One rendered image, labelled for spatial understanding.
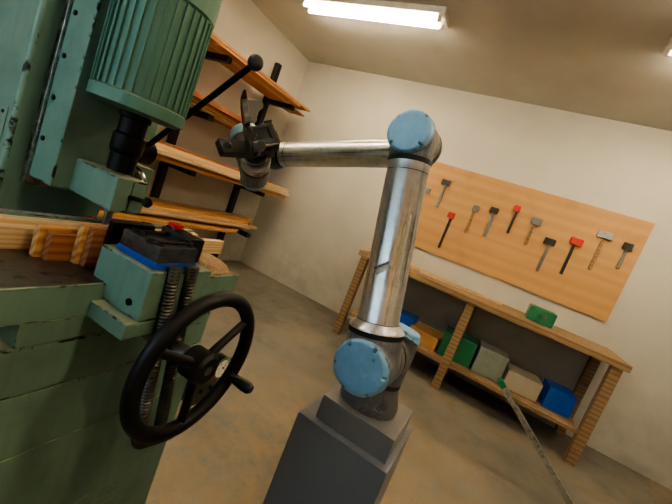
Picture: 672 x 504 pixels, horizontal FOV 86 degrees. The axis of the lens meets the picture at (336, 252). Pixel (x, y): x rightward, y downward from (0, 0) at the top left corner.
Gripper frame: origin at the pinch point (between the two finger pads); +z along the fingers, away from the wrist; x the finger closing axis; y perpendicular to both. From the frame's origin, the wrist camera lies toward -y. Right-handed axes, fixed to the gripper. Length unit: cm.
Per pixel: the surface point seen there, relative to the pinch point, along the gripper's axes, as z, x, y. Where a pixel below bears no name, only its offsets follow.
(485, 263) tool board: -212, 58, 222
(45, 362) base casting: 6, 42, -49
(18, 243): 6, 21, -49
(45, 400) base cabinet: 1, 48, -52
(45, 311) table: 12, 36, -45
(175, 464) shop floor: -92, 82, -55
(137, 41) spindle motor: 20.3, -4.2, -20.0
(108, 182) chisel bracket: 4.7, 12.4, -33.3
